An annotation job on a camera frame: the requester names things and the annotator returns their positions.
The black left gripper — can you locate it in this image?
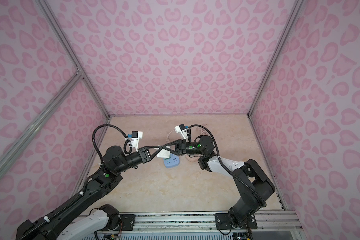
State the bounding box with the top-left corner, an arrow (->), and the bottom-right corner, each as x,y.
116,148 -> 164,176

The white plug adapter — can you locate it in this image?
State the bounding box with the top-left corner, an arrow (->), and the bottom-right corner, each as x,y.
157,150 -> 171,159

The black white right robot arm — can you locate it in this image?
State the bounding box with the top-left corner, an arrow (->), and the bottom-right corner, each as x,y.
162,124 -> 276,230

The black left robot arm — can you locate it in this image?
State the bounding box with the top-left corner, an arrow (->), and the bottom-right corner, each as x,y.
16,124 -> 163,240

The blue square power strip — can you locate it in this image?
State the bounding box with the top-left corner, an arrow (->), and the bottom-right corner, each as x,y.
163,156 -> 180,169

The white power strip cable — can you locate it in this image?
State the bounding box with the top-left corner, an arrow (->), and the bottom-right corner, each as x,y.
166,128 -> 176,148

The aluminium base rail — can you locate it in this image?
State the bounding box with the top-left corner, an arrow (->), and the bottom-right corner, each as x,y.
56,211 -> 307,240

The left aluminium frame beam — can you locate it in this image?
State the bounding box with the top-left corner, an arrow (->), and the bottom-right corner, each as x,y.
0,71 -> 83,180

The left aluminium corner post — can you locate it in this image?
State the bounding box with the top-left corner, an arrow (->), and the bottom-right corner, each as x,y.
35,0 -> 111,120

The aluminium corner post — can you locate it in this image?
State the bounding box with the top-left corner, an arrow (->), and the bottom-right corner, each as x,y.
35,0 -> 111,120
247,0 -> 307,119

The right aluminium corner post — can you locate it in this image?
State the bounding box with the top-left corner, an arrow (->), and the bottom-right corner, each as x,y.
247,0 -> 307,119

